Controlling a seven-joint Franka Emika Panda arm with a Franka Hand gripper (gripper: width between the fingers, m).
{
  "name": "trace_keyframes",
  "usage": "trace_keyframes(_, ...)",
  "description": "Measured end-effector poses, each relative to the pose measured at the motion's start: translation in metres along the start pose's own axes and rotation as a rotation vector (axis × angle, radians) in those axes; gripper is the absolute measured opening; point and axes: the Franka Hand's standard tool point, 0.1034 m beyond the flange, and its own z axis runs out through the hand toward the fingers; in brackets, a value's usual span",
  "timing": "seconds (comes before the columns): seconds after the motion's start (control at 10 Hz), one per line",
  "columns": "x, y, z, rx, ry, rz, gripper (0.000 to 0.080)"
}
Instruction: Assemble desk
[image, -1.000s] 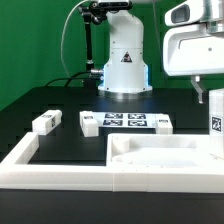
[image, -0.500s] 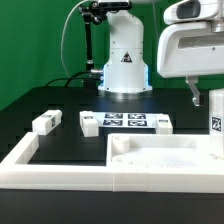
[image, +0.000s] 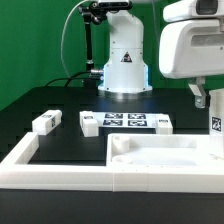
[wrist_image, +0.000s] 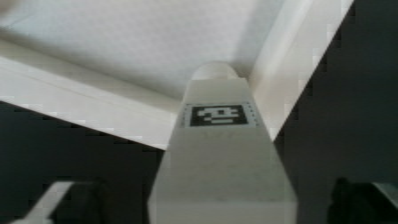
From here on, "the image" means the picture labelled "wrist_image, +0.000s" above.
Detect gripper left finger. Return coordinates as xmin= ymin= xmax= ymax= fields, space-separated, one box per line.
xmin=10 ymin=181 xmax=106 ymax=224

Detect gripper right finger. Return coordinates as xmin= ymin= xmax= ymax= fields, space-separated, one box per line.
xmin=326 ymin=178 xmax=398 ymax=224

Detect white desk tabletop panel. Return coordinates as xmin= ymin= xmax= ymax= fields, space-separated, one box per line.
xmin=0 ymin=0 xmax=355 ymax=147

